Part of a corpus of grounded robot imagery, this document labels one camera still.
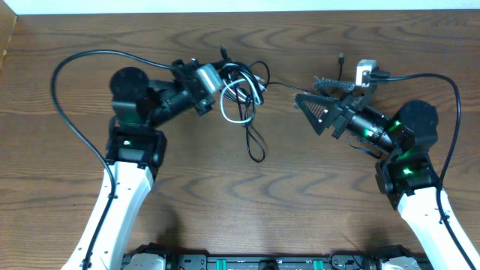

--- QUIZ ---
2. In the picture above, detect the white USB cable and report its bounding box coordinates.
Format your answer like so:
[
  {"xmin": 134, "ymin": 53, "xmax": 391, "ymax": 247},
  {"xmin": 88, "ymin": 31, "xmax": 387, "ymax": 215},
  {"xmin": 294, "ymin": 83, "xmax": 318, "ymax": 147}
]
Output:
[{"xmin": 219, "ymin": 62, "xmax": 268, "ymax": 125}]

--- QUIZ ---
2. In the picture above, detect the thin black USB cable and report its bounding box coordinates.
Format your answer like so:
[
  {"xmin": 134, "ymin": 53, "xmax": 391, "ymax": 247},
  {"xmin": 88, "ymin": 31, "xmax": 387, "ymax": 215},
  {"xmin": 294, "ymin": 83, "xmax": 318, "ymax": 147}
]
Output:
[{"xmin": 262, "ymin": 52, "xmax": 346, "ymax": 97}]

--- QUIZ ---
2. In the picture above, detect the black left camera cable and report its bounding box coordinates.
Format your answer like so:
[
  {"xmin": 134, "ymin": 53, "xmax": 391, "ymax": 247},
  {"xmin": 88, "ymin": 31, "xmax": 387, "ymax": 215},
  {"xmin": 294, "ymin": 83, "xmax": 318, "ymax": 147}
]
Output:
[{"xmin": 50, "ymin": 49, "xmax": 177, "ymax": 270}]

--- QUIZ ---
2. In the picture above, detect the thick black USB cable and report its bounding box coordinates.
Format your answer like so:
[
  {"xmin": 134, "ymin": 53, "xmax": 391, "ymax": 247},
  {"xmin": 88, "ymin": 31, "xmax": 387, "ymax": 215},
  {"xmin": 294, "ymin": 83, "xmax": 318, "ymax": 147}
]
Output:
[{"xmin": 219, "ymin": 44, "xmax": 272, "ymax": 164}]

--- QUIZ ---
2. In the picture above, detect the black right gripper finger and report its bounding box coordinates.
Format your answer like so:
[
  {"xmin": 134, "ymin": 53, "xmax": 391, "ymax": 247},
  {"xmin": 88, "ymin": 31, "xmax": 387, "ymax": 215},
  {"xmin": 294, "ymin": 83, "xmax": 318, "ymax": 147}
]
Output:
[
  {"xmin": 295, "ymin": 94, "xmax": 342, "ymax": 135},
  {"xmin": 314, "ymin": 77, "xmax": 356, "ymax": 94}
]

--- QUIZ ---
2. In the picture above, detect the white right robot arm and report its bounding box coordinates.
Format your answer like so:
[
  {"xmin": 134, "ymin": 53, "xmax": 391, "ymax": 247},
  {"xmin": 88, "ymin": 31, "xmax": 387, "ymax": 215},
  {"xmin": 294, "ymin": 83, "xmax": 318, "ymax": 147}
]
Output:
[{"xmin": 295, "ymin": 75, "xmax": 479, "ymax": 269}]

